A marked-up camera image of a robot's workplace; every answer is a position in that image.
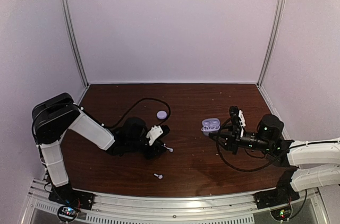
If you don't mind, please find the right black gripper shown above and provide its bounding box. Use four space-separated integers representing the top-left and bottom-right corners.
209 123 273 156

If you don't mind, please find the grey-purple earbud charging case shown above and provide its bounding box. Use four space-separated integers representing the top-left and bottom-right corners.
201 118 220 136

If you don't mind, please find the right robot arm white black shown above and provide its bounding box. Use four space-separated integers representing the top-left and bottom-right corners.
209 111 339 204

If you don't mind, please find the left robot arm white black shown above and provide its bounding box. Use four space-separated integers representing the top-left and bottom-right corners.
31 93 170 205

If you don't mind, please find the round lilac earbud case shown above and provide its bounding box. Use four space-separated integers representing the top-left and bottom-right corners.
156 110 168 120

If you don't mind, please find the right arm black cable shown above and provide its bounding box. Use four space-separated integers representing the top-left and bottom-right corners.
215 120 279 173

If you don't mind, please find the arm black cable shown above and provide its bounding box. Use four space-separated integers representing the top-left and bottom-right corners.
215 120 279 173
106 98 171 129

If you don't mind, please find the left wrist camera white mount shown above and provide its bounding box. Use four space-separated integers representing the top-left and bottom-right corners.
146 125 170 146

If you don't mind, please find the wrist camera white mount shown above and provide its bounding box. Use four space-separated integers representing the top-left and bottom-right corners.
229 106 246 139
146 125 170 146

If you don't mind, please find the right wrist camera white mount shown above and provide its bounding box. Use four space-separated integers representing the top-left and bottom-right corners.
229 106 246 139

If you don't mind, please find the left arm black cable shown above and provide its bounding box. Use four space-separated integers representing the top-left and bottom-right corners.
106 98 171 129

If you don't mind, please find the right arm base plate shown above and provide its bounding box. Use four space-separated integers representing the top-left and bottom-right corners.
254 188 300 210

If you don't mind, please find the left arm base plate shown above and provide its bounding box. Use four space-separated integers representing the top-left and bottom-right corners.
48 190 95 210

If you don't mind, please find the right aluminium frame post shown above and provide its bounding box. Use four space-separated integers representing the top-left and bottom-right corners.
257 0 286 88

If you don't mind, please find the aluminium frame post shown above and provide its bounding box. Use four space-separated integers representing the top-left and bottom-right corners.
61 0 89 88
257 0 286 88

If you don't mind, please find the front aluminium rail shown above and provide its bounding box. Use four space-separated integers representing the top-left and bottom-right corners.
19 179 330 223

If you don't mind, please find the left aluminium frame post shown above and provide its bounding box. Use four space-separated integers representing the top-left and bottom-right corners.
61 0 89 88

